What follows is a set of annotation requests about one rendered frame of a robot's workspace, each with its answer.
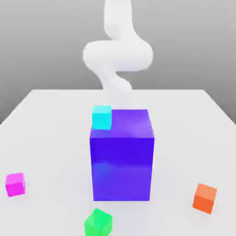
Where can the small green cube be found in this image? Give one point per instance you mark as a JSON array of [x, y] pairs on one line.
[[98, 224]]

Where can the large purple box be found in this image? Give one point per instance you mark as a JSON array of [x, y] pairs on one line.
[[121, 166]]

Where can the small cyan cube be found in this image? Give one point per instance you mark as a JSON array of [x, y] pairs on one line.
[[101, 119]]

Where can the small magenta cube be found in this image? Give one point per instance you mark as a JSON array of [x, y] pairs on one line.
[[15, 185]]

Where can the small orange cube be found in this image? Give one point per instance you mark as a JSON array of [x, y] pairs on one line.
[[204, 199]]

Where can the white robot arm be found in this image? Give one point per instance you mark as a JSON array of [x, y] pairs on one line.
[[118, 55]]

